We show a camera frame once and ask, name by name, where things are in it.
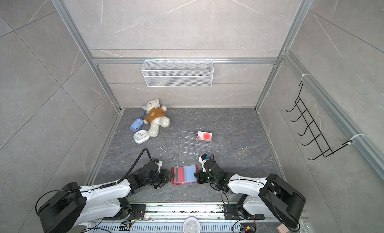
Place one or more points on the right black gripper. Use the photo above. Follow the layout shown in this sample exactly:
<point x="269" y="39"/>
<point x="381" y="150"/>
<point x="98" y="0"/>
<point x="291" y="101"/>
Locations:
<point x="200" y="178"/>

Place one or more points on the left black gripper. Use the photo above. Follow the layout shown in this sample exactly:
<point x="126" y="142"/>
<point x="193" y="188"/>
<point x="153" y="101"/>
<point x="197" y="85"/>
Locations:
<point x="166" y="175"/>

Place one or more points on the red leather card holder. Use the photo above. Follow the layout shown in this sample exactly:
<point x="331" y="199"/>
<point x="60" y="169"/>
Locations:
<point x="184" y="175"/>

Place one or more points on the clear acrylic card stand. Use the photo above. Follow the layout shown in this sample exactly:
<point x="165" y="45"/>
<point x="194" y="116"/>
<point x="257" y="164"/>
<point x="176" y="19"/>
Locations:
<point x="192" y="146"/>

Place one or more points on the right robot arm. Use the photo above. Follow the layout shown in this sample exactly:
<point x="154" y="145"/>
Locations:
<point x="270" y="196"/>

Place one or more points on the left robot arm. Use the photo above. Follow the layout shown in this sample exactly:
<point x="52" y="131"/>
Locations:
<point x="74" y="205"/>

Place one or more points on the light blue alarm clock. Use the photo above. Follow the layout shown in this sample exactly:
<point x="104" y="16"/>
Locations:
<point x="141" y="136"/>

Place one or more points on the white round clock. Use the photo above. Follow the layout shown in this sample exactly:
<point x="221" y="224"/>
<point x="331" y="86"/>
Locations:
<point x="192" y="225"/>

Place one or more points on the blue small bottle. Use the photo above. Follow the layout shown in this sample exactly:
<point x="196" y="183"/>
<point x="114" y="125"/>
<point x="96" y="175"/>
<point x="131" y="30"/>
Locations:
<point x="136" y="125"/>

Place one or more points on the white teddy bear orange shirt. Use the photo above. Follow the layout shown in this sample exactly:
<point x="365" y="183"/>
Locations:
<point x="156" y="117"/>

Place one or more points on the pink block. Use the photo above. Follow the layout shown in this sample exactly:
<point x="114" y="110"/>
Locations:
<point x="282" y="229"/>

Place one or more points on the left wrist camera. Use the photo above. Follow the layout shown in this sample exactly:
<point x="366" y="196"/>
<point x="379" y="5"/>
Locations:
<point x="159" y="163"/>

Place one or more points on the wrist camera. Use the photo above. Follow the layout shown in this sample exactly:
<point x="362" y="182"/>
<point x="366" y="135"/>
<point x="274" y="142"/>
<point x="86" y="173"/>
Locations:
<point x="203" y="159"/>
<point x="159" y="163"/>

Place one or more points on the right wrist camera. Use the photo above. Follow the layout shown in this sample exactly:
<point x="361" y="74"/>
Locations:
<point x="203" y="159"/>

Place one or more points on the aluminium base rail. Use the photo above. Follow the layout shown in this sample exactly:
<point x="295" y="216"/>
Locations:
<point x="169" y="218"/>

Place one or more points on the white wire mesh basket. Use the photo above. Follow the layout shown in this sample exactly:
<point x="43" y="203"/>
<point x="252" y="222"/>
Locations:
<point x="178" y="73"/>

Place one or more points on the black wire hook rack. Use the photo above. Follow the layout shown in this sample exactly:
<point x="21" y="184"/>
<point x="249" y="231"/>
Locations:
<point x="313" y="129"/>

